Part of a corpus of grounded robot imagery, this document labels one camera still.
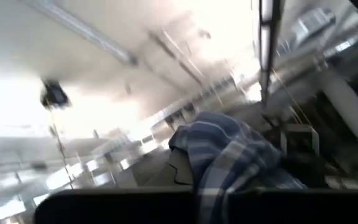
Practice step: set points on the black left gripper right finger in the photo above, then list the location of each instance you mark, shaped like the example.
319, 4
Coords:
303, 171

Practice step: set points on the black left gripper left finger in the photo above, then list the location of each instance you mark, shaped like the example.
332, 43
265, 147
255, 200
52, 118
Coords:
179, 169

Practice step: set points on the blue plaid shirt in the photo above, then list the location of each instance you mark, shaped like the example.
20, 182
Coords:
228, 155

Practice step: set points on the white round column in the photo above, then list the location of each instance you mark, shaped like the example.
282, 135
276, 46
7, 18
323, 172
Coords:
350, 105

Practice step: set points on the black hanging ceiling camera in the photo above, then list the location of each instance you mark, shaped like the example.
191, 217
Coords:
54, 95

